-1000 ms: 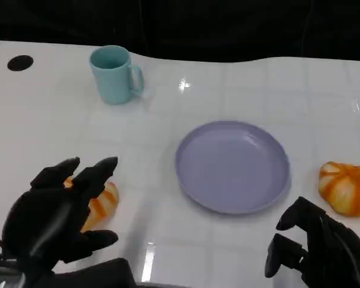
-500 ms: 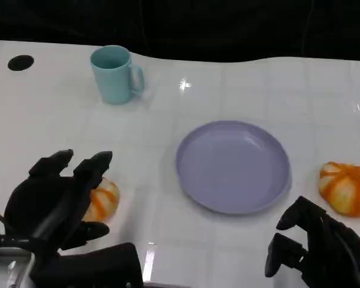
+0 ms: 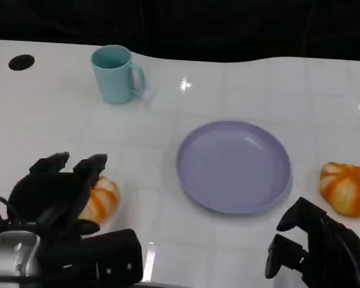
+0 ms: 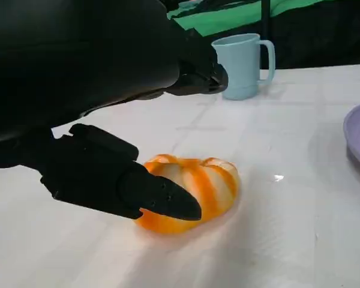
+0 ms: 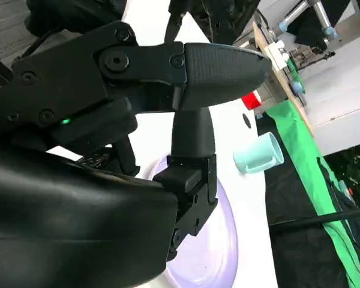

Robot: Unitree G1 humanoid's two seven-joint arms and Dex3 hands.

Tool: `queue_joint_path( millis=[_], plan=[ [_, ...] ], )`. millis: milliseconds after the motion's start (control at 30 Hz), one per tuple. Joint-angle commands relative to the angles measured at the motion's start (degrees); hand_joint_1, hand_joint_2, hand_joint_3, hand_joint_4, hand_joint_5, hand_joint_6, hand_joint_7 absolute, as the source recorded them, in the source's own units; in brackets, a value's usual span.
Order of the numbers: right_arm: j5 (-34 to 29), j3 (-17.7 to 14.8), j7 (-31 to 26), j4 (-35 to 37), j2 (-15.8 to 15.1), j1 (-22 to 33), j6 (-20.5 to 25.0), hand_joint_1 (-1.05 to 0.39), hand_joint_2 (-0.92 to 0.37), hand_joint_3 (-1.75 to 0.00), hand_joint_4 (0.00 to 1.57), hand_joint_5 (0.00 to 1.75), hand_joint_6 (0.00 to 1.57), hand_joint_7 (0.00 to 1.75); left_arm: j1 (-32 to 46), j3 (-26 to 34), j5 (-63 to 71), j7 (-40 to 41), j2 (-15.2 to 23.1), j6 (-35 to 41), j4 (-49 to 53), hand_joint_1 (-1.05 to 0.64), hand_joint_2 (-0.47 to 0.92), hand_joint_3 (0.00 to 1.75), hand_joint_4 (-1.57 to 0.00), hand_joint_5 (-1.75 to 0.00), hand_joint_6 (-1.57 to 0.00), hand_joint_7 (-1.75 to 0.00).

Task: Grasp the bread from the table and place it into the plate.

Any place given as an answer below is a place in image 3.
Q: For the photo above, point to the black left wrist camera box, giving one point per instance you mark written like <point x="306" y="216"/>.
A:
<point x="108" y="258"/>

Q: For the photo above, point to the lilac plate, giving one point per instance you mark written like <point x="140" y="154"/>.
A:
<point x="234" y="168"/>

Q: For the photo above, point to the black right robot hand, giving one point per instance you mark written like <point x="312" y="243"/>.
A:
<point x="333" y="258"/>

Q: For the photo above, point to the pale green mug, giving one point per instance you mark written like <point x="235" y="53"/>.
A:
<point x="114" y="84"/>

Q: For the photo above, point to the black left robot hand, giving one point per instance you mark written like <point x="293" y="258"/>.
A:
<point x="48" y="195"/>

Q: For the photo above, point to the orange and white bread roll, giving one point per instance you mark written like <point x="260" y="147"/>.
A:
<point x="106" y="198"/>
<point x="348" y="189"/>

